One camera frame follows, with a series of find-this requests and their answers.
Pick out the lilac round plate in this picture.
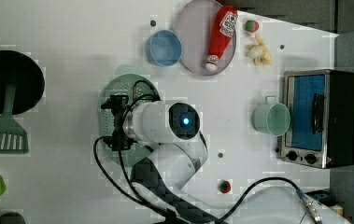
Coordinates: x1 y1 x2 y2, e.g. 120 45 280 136
174 0 236 76

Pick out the yellow red emergency button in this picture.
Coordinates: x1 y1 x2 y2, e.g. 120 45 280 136
332 204 351 221

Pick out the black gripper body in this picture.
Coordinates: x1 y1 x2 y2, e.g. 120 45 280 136
101 95 134 151

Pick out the silver toaster oven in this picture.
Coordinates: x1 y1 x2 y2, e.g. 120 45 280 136
280 69 354 169

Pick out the dark green toy at edge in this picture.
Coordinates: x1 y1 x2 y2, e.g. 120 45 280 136
0 212 26 224

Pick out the mint green mug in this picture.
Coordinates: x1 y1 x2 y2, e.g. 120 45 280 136
252 96 290 136

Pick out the red ketchup bottle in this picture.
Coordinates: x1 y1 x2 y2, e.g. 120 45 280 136
205 6 238 72

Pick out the mint green plastic strainer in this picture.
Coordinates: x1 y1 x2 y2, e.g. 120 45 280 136
98 64 160 167

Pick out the blue bowl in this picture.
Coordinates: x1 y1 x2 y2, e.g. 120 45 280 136
145 30 182 67

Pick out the green slotted spatula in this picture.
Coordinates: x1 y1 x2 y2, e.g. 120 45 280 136
0 84 29 154

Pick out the red green strawberry toy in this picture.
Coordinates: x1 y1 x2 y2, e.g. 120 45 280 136
219 180 231 193

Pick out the black frying pan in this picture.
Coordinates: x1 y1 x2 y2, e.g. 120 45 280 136
0 50 45 115

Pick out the black cable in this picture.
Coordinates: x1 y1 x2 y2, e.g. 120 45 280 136
92 79 323 224

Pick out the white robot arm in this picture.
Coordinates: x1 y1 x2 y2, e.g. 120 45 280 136
101 94 342 224

